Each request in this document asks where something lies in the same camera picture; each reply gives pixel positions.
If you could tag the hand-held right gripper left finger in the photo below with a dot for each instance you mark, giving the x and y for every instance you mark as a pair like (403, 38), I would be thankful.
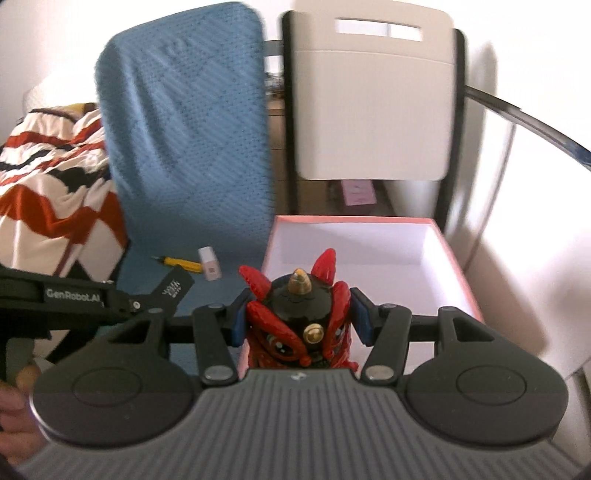
(238, 323)

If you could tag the white quilted mattress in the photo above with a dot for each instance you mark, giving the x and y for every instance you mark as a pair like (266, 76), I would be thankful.
(51, 92)

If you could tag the curved dark metal rail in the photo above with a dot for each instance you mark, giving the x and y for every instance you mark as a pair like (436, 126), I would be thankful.
(531, 117)

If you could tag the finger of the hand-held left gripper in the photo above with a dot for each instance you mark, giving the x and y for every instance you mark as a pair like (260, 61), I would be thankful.
(145, 302)

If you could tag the white chair back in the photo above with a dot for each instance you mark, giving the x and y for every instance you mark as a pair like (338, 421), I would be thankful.
(369, 115)

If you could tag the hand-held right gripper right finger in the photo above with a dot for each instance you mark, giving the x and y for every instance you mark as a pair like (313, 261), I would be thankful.
(360, 318)

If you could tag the small pink flat box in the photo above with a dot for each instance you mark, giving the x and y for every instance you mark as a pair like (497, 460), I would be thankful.
(358, 193)

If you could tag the white charger with port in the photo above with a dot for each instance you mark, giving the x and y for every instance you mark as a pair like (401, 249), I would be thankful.
(210, 265)

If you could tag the blue textured chair cover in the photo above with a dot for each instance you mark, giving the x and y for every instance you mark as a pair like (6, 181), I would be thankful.
(184, 115)

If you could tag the red horned figurine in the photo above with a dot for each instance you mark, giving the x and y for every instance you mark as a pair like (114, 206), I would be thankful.
(300, 323)

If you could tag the pink cardboard box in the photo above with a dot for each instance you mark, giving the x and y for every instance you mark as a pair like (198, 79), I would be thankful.
(360, 244)

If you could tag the person's left hand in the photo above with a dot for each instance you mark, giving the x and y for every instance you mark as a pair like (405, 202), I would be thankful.
(18, 415)

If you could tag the striped red white black blanket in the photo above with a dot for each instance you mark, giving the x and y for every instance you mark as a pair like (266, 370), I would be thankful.
(55, 198)

